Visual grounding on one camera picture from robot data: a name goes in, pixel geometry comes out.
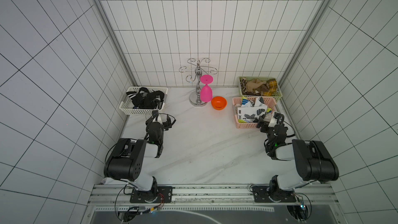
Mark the pink plastic goblet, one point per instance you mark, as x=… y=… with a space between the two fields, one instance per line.
x=206 y=91

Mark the black sock white logo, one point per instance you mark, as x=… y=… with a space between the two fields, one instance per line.
x=156 y=99

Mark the chrome cup holder stand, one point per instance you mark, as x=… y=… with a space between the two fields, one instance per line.
x=199 y=68

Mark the aluminium rail frame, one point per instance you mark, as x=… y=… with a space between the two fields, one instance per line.
x=319 y=198

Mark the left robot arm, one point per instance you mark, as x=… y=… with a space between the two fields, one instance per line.
x=125 y=161

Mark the green plastic basket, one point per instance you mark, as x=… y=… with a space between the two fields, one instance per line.
x=277 y=96

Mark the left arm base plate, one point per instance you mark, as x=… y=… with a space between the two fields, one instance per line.
x=161 y=194

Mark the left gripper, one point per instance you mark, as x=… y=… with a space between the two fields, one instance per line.
x=167 y=124

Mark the white plastic basket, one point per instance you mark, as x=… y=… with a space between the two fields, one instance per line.
x=128 y=108

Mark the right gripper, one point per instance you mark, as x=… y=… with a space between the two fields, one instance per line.
x=267 y=123

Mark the black sock white stripes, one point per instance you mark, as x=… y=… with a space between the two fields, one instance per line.
x=135 y=97

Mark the black grey argyle sock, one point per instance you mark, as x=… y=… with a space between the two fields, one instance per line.
x=146 y=99

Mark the pink plastic basket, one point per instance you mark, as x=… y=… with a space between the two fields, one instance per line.
x=257 y=101

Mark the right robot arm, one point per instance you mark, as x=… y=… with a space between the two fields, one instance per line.
x=312 y=160

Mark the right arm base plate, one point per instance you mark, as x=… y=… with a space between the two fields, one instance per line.
x=263 y=195

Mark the orange plastic bowl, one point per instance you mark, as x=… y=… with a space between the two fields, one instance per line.
x=219 y=103

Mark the yellow brown plaid sock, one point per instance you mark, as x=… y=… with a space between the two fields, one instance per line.
x=272 y=86

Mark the tan beige sock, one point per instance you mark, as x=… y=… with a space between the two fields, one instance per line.
x=254 y=87

